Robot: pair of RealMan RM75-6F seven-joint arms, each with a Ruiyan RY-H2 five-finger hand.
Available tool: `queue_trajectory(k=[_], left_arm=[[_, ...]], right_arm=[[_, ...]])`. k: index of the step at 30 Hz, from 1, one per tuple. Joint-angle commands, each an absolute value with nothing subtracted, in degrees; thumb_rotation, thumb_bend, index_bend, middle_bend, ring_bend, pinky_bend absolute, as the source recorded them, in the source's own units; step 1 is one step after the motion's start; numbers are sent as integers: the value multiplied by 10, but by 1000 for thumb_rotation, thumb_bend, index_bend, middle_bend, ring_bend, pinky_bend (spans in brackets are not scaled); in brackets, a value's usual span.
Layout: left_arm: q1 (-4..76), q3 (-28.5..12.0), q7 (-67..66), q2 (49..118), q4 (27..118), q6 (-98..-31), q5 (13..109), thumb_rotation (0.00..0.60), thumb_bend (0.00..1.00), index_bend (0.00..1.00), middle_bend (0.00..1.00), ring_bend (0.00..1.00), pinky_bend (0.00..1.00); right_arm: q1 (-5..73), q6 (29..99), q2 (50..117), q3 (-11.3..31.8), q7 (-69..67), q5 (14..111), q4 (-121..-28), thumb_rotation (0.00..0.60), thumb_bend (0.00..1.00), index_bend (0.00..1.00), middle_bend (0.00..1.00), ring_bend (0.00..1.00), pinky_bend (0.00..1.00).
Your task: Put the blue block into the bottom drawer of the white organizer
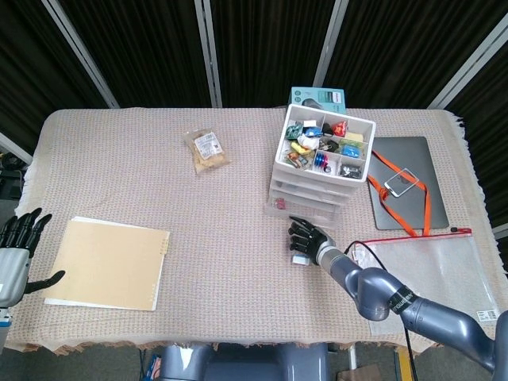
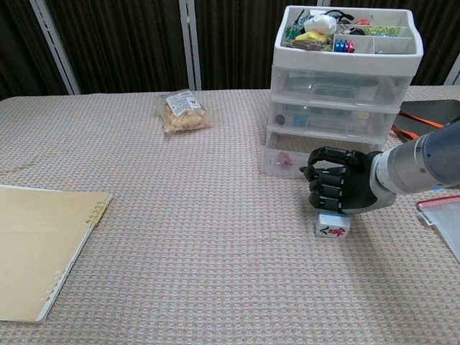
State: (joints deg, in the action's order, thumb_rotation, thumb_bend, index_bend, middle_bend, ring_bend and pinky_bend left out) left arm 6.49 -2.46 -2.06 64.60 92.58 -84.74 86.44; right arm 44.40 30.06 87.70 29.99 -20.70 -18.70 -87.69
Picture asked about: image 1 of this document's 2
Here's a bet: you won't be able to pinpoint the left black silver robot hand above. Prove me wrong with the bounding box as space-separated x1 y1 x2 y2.
0 208 67 309

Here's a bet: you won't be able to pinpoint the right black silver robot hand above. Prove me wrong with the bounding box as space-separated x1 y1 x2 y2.
288 216 337 266

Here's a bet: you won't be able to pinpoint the white drawer organizer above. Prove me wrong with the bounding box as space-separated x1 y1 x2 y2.
268 103 377 208

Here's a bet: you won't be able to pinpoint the brown cardboard piece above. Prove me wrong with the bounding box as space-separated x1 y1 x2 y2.
337 363 382 381

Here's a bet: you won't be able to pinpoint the teal mouse packaging box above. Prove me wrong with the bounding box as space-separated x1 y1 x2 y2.
289 87 346 114

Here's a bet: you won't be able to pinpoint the colourful candy packets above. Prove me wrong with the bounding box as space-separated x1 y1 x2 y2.
283 152 310 170

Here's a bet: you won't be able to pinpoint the beige woven tablecloth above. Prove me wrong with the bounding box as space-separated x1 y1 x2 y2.
6 106 497 355

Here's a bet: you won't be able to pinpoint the tan kraft paper folder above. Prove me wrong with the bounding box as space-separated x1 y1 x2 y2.
41 220 171 311

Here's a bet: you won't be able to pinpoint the blue card in green pack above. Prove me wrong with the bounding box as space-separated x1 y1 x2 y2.
337 138 366 158

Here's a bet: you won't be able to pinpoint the white crumpled wrapper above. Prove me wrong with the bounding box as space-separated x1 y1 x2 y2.
297 133 321 151

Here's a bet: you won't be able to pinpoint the clear badge holder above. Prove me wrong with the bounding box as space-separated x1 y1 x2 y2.
383 167 421 198

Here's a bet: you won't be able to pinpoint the clear zip pouch red zipper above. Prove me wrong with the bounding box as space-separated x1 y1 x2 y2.
353 227 500 337

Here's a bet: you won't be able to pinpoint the grey laptop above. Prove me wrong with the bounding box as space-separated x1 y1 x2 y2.
367 137 450 231

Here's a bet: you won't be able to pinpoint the clear snack bag with label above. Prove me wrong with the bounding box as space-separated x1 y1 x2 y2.
183 127 233 175

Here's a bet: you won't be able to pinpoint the grey robot torso base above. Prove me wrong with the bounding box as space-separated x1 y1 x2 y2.
160 343 330 381

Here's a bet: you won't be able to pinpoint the blue printed package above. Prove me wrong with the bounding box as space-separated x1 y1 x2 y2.
144 352 164 380

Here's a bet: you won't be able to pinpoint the black equipment with cables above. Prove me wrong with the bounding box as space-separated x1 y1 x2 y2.
0 152 25 199

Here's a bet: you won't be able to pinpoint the orange lanyard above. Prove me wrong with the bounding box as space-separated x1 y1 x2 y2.
365 149 433 238

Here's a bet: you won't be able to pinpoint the grey aluminium frame post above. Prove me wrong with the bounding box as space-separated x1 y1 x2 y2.
0 130 33 166
426 13 508 110
194 0 223 108
41 0 120 109
313 0 350 89

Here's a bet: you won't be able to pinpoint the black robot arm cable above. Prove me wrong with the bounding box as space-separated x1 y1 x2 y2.
343 240 418 381

